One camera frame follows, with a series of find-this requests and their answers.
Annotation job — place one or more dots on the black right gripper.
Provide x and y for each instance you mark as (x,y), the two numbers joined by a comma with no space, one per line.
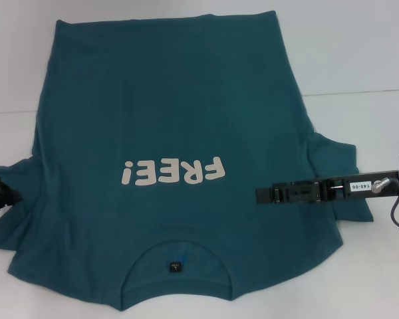
(339,187)

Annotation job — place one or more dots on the blue t-shirt with FREE print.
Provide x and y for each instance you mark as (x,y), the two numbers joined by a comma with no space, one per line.
(186,99)

